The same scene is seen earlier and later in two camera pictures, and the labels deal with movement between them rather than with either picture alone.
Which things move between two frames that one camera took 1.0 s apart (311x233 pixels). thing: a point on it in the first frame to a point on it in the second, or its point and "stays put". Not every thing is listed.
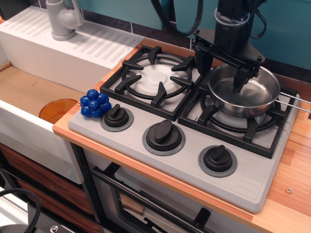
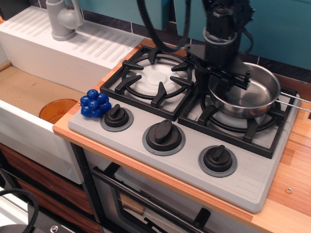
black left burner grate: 160,80 stays put
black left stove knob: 117,120 stays put
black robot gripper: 232,42 to 221,56
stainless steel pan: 254,98 stays put
